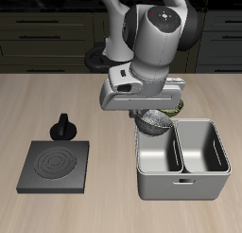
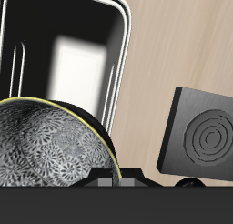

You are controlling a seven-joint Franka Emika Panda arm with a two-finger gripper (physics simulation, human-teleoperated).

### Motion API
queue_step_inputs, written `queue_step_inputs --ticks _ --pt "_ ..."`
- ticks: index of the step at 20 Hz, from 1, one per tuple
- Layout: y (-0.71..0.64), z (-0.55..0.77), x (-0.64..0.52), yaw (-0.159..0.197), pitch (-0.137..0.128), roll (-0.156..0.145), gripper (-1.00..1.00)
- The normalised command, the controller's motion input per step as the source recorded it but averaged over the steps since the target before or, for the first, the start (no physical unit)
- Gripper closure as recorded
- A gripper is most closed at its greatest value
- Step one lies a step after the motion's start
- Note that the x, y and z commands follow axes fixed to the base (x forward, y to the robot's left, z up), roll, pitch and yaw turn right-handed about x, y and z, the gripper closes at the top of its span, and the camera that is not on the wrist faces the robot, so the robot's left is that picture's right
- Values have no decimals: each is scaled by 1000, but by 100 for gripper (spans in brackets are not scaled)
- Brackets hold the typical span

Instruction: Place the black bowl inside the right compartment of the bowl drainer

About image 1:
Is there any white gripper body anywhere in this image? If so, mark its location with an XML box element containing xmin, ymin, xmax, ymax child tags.
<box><xmin>99</xmin><ymin>76</ymin><xmax>186</xmax><ymax>112</ymax></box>

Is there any round black knob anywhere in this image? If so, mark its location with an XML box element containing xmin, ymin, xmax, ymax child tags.
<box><xmin>49</xmin><ymin>113</ymin><xmax>78</xmax><ymax>142</ymax></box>

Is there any white basket with two bins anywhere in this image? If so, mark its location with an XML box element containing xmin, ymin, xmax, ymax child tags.
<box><xmin>135</xmin><ymin>117</ymin><xmax>233</xmax><ymax>202</ymax></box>

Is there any dark kitchen cupboard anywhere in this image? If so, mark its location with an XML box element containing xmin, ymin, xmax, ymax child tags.
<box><xmin>0</xmin><ymin>9</ymin><xmax>110</xmax><ymax>75</ymax></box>
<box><xmin>194</xmin><ymin>9</ymin><xmax>242</xmax><ymax>75</ymax></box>

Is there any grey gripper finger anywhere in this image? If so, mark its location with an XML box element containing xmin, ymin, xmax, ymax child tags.
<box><xmin>129</xmin><ymin>109</ymin><xmax>142</xmax><ymax>119</ymax></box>

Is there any dark grey stove plate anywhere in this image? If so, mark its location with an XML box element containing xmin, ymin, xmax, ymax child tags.
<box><xmin>15</xmin><ymin>140</ymin><xmax>91</xmax><ymax>194</ymax></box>

